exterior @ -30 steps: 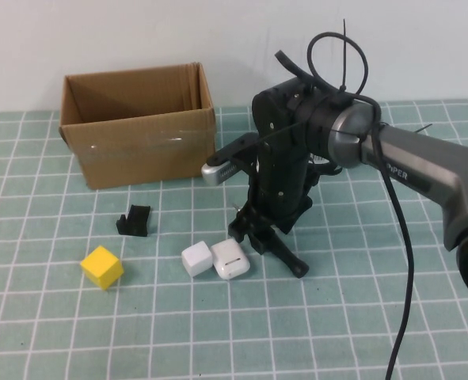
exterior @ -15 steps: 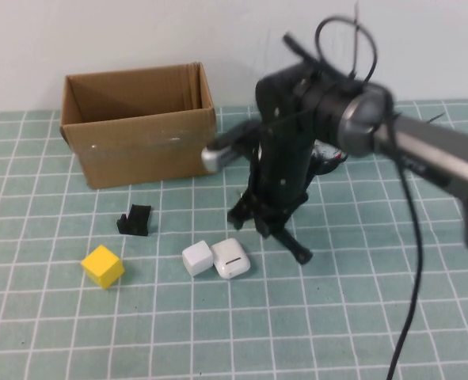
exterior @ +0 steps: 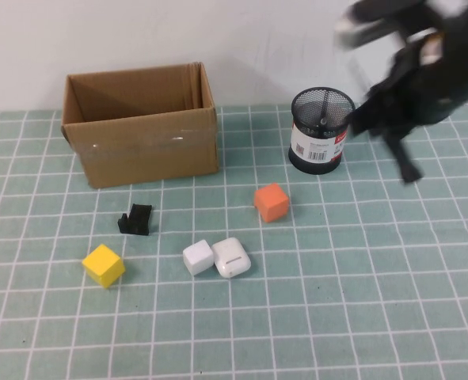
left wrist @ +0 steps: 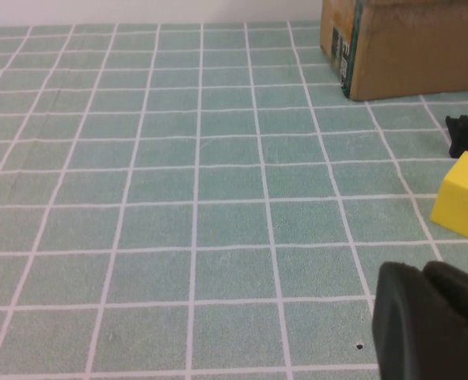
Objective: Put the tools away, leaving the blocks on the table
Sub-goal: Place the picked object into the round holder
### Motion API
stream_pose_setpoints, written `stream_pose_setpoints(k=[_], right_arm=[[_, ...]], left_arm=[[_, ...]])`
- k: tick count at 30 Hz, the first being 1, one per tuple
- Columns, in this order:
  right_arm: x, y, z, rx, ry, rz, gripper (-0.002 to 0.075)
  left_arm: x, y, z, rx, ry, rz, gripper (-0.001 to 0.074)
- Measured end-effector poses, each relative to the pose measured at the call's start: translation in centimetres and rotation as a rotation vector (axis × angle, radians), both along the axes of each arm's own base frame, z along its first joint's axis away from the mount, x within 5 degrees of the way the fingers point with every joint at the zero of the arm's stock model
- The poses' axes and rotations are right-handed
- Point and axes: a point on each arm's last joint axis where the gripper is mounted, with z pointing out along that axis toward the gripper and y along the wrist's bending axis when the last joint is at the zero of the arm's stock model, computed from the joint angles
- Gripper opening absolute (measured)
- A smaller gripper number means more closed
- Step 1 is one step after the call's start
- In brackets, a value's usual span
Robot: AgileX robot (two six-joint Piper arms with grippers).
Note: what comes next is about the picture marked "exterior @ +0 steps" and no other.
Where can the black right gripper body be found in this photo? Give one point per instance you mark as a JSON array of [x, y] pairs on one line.
[[419, 87]]

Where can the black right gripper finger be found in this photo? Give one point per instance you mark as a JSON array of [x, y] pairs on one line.
[[362, 118], [392, 130]]

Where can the black mesh pen holder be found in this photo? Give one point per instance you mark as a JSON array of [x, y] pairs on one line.
[[316, 152]]

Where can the orange cube block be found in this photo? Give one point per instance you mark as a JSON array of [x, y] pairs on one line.
[[272, 202]]

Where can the green checkered tablecloth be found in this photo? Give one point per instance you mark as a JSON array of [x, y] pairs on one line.
[[336, 277]]

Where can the white earbuds charging case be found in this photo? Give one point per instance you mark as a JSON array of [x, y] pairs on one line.
[[230, 259]]

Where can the white cube block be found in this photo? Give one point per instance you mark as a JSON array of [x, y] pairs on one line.
[[198, 258]]

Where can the brown cardboard box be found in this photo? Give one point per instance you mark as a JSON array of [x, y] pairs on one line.
[[138, 154]]

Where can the yellow cube block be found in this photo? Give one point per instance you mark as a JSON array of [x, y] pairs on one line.
[[103, 264]]

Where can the black plastic bracket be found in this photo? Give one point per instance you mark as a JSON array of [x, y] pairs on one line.
[[138, 221]]

